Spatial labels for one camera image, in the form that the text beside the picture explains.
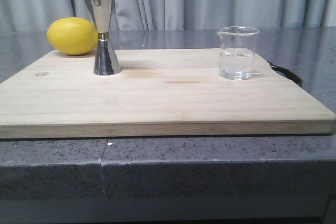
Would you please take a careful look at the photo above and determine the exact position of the clear glass beaker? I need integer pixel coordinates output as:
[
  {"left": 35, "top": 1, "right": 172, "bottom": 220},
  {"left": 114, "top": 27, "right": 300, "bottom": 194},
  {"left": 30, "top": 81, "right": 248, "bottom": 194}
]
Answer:
[{"left": 217, "top": 26, "right": 260, "bottom": 80}]

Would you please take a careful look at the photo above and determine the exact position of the steel hourglass jigger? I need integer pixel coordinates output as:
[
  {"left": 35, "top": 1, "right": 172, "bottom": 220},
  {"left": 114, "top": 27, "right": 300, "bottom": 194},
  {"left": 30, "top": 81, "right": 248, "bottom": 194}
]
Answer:
[{"left": 84, "top": 0, "right": 121, "bottom": 76}]

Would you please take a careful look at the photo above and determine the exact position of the wooden cutting board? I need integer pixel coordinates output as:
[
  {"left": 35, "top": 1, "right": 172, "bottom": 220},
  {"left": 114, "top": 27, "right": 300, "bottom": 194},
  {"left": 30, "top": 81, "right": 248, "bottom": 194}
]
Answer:
[{"left": 1, "top": 49, "right": 335, "bottom": 138}]

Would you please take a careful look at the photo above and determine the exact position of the yellow lemon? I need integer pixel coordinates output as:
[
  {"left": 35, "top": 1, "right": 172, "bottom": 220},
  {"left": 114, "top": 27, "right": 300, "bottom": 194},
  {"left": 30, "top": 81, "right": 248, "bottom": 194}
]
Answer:
[{"left": 46, "top": 17, "right": 98, "bottom": 56}]

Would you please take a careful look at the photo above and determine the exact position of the black board handle strap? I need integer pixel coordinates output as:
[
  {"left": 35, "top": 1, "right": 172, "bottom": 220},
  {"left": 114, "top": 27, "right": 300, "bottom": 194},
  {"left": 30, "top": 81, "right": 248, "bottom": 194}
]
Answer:
[{"left": 267, "top": 60, "right": 304, "bottom": 87}]

